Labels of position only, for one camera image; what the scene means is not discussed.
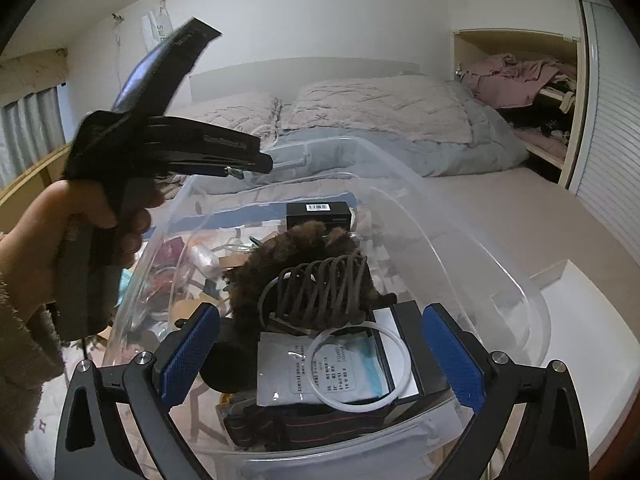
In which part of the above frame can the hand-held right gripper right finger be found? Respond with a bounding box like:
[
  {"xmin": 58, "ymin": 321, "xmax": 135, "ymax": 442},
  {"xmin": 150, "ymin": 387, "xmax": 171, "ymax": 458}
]
[{"xmin": 421, "ymin": 302, "xmax": 591, "ymax": 480}]

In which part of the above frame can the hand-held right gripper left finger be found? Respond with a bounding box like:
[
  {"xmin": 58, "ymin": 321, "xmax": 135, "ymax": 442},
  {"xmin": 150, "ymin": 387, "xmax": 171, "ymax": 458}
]
[{"xmin": 54, "ymin": 302, "xmax": 221, "ymax": 480}]

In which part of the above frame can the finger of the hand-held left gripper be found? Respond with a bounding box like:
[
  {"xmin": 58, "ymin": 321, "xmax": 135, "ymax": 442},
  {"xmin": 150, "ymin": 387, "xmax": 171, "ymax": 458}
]
[
  {"xmin": 147, "ymin": 116, "xmax": 274, "ymax": 182},
  {"xmin": 112, "ymin": 16, "xmax": 224, "ymax": 122}
]

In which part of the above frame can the clear plastic storage bin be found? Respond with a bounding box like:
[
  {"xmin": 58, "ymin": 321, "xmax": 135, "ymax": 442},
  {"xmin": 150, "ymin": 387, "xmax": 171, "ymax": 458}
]
[{"xmin": 102, "ymin": 135, "xmax": 551, "ymax": 480}]

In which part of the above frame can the white ring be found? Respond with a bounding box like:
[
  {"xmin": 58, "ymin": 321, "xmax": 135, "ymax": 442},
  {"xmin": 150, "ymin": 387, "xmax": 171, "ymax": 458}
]
[{"xmin": 306, "ymin": 326, "xmax": 407, "ymax": 406}]

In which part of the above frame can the brown claw hair clip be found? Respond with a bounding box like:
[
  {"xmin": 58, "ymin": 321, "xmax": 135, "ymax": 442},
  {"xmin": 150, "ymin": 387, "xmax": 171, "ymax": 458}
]
[{"xmin": 257, "ymin": 254, "xmax": 373, "ymax": 331}]

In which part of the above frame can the person's left forearm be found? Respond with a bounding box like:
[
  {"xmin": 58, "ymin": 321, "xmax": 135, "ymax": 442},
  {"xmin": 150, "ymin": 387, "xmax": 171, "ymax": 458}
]
[{"xmin": 0, "ymin": 265, "xmax": 68, "ymax": 461}]

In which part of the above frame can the person's left hand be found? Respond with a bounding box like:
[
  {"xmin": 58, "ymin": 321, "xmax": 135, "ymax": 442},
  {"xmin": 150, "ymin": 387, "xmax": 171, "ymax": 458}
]
[{"xmin": 0, "ymin": 179, "xmax": 167, "ymax": 323}]

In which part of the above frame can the black round pouch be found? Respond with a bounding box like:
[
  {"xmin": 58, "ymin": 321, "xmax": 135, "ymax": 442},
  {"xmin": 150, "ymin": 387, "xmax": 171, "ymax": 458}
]
[{"xmin": 200, "ymin": 320, "xmax": 261, "ymax": 393}]

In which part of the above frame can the beige textured pillow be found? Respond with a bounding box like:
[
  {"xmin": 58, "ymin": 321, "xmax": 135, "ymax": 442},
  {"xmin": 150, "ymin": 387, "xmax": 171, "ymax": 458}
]
[
  {"xmin": 280, "ymin": 75, "xmax": 476, "ymax": 146},
  {"xmin": 165, "ymin": 92, "xmax": 283, "ymax": 133}
]

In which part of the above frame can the white hanging pouch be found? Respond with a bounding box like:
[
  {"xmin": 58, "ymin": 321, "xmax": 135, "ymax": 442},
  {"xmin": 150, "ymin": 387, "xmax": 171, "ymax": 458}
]
[{"xmin": 142, "ymin": 7, "xmax": 173, "ymax": 48}]

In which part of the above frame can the black flat case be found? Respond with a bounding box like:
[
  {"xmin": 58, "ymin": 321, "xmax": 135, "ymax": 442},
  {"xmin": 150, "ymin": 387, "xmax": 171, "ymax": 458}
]
[{"xmin": 372, "ymin": 300, "xmax": 451, "ymax": 401}]

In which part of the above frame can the grey curtain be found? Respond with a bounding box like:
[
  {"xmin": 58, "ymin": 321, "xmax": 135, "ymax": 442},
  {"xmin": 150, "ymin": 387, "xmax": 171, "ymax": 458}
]
[{"xmin": 0, "ymin": 87, "xmax": 66, "ymax": 191}]

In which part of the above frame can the white flat packet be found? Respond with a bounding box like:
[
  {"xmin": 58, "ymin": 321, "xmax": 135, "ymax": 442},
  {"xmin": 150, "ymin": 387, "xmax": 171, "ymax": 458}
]
[{"xmin": 257, "ymin": 327, "xmax": 418, "ymax": 406}]

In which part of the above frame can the beige curtain valance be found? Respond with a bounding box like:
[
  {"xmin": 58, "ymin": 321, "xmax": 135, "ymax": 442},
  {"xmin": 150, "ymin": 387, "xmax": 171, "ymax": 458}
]
[{"xmin": 0, "ymin": 49, "xmax": 68, "ymax": 108}]

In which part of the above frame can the white headboard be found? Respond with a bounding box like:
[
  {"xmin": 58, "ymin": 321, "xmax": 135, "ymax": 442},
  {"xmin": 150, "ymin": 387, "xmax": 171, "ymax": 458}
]
[{"xmin": 189, "ymin": 57, "xmax": 421, "ymax": 106}]

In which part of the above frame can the white flat board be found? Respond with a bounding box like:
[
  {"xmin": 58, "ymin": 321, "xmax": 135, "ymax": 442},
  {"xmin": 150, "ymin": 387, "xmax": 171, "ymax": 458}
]
[{"xmin": 492, "ymin": 259, "xmax": 640, "ymax": 466}]

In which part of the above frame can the brown fuzzy piece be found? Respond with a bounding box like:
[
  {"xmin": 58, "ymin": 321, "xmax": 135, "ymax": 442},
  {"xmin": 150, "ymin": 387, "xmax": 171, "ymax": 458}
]
[{"xmin": 222, "ymin": 220, "xmax": 381, "ymax": 356}]

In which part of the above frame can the black labelled box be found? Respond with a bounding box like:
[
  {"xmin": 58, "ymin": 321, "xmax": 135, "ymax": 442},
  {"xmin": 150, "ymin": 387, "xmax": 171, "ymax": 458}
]
[{"xmin": 286, "ymin": 201, "xmax": 353, "ymax": 233}]

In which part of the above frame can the black striped band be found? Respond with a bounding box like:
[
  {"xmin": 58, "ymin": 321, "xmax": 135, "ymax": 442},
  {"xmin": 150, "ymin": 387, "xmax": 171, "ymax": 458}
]
[{"xmin": 222, "ymin": 402, "xmax": 401, "ymax": 453}]

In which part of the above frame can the beige mattress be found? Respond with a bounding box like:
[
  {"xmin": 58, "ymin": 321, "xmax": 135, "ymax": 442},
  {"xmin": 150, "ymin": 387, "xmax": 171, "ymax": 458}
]
[{"xmin": 280, "ymin": 165, "xmax": 626, "ymax": 291}]

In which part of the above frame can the blue grey duvet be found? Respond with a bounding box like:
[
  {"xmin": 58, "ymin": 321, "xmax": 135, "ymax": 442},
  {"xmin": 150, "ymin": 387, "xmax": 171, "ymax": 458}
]
[{"xmin": 250, "ymin": 80, "xmax": 528, "ymax": 178}]

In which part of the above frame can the white slatted door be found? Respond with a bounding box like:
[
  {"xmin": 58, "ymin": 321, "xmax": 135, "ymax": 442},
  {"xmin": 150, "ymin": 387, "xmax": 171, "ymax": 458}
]
[{"xmin": 567, "ymin": 0, "xmax": 640, "ymax": 286}]

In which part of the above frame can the pile of clothes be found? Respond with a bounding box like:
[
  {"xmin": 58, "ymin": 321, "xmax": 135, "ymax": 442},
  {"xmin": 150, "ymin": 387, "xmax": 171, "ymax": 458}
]
[{"xmin": 457, "ymin": 52, "xmax": 578, "ymax": 171}]

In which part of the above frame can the wooden closet niche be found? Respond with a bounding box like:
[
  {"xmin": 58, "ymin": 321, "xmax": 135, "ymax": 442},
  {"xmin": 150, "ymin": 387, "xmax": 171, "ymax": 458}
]
[{"xmin": 452, "ymin": 29, "xmax": 586, "ymax": 186}]

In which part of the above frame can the white hanging cord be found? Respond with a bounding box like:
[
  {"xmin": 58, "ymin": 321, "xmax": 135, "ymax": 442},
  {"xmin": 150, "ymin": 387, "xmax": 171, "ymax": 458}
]
[{"xmin": 111, "ymin": 12, "xmax": 127, "ymax": 86}]

